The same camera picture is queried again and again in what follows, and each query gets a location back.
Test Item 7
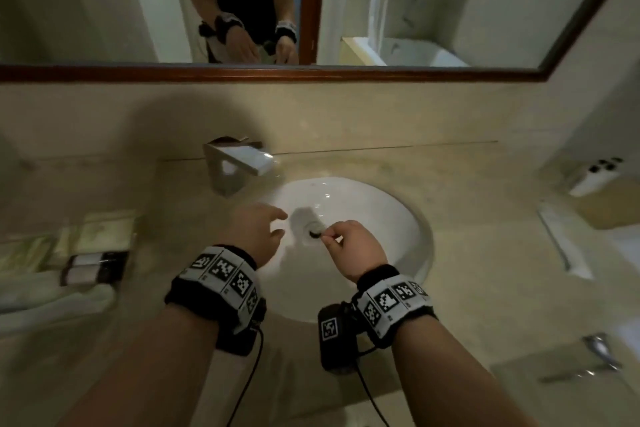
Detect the black right camera cable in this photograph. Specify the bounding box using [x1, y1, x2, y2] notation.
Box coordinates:
[350, 337, 392, 427]

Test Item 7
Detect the person's left hand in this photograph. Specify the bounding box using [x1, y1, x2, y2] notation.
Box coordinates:
[223, 203, 290, 268]

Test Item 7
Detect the tray of toiletry packets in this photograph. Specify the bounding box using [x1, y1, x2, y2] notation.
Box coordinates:
[0, 210, 139, 275]

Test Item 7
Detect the person's left forearm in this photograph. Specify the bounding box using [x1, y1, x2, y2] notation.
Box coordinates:
[55, 303, 222, 427]

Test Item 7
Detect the black left camera cable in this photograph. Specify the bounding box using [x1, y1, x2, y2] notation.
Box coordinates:
[226, 324, 266, 427]

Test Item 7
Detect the person's right forearm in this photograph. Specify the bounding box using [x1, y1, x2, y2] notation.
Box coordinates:
[389, 318, 542, 427]

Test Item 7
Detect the white round sink basin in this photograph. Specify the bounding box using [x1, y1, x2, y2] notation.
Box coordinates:
[256, 176, 434, 326]

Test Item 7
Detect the white folded towel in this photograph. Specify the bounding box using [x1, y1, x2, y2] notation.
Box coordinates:
[0, 272, 117, 338]

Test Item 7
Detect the white holder with black holes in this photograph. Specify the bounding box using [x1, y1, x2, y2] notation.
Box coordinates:
[567, 156, 627, 198]

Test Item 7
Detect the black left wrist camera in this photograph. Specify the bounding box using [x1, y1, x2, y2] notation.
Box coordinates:
[215, 298, 268, 357]

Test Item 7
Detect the black camera cable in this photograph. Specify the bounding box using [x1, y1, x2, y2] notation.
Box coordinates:
[350, 337, 392, 427]
[226, 324, 266, 427]

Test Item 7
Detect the person's right hand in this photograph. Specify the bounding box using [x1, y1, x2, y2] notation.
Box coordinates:
[320, 220, 389, 285]

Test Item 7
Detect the wristband with square markers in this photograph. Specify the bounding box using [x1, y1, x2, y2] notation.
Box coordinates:
[165, 244, 268, 338]
[350, 264, 439, 350]

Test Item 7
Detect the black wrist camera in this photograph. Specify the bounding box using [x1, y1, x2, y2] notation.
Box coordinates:
[317, 304, 362, 375]
[215, 298, 268, 357]

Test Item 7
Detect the wood-framed wall mirror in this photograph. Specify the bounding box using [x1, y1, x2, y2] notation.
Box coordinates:
[0, 0, 640, 85]

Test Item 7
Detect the left wristband with square markers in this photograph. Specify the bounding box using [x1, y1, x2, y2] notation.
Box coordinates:
[165, 244, 268, 338]

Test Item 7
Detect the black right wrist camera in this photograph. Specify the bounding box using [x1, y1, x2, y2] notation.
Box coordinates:
[317, 304, 362, 375]

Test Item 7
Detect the right wristband with square markers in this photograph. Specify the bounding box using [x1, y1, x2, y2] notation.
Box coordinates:
[350, 264, 439, 350]

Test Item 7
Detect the small dark toiletry bottle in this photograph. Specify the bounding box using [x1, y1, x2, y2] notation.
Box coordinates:
[60, 251, 130, 288]

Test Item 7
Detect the chrome square faucet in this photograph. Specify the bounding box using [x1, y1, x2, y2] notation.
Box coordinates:
[202, 136, 276, 195]

